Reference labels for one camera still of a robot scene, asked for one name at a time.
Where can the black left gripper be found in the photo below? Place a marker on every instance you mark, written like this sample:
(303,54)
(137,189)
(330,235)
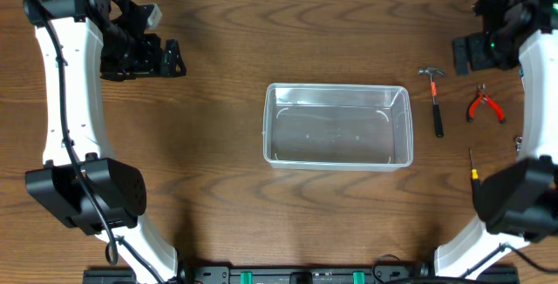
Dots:
(153,55)

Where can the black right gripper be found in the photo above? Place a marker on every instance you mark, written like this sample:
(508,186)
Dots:
(473,43)

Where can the small claw hammer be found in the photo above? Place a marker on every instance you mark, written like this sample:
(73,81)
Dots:
(432,73)

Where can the clear plastic container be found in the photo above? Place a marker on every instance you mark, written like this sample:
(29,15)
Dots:
(338,127)

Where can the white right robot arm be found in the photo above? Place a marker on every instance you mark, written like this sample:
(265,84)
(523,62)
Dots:
(517,206)

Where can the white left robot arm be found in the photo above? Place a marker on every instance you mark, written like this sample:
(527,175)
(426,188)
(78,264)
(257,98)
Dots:
(83,43)

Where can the silver wrench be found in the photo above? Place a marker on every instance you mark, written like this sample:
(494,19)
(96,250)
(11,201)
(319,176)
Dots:
(518,141)

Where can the black yellow screwdriver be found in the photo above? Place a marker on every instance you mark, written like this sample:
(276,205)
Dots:
(475,178)

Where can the red handled pliers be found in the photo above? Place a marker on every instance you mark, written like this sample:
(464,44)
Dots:
(483,98)

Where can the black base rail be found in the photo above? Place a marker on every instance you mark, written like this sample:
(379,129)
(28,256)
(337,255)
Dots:
(382,273)

